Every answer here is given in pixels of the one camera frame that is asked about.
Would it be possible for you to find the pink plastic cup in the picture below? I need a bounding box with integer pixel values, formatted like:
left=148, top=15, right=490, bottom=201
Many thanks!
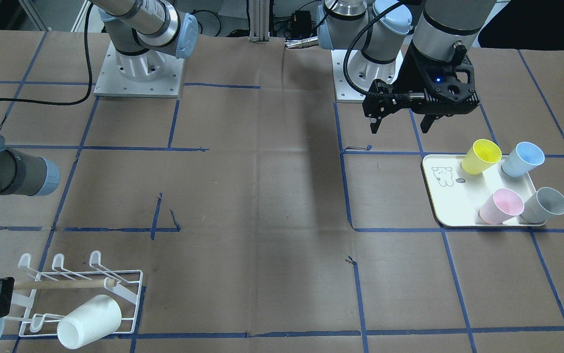
left=478, top=188, right=525, bottom=224

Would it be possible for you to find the yellow plastic cup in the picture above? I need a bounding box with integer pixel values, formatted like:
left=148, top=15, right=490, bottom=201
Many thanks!
left=461, top=139, right=502, bottom=175

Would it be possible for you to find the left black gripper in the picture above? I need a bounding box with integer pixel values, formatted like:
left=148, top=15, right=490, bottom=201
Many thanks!
left=363, top=42, right=480, bottom=134

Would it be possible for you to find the white plastic cup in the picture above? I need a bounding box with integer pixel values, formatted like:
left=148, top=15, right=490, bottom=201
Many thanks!
left=56, top=295, right=122, bottom=350

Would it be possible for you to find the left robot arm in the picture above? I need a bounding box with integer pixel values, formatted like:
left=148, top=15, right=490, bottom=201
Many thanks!
left=315, top=0, right=495, bottom=134

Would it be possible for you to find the white wire cup rack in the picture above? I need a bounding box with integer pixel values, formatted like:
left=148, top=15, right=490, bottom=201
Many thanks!
left=6, top=250, right=144, bottom=337

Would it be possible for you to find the blue plastic cup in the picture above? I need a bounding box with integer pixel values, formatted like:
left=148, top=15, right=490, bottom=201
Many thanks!
left=500, top=141, right=546, bottom=178

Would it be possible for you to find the cream plastic tray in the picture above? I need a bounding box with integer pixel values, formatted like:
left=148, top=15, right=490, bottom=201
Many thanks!
left=421, top=154, right=536, bottom=227

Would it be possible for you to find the black braided cable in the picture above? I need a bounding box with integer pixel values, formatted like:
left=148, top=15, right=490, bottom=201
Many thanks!
left=343, top=0, right=410, bottom=96

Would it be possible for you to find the aluminium frame post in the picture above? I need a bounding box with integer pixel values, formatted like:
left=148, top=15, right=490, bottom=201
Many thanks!
left=247, top=0, right=273, bottom=43

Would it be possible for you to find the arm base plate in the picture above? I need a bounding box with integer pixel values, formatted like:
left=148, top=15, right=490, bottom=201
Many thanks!
left=94, top=43, right=185, bottom=99
left=331, top=50, right=403, bottom=103

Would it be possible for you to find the grey plastic cup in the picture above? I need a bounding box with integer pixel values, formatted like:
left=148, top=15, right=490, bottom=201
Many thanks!
left=520, top=187, right=564, bottom=224

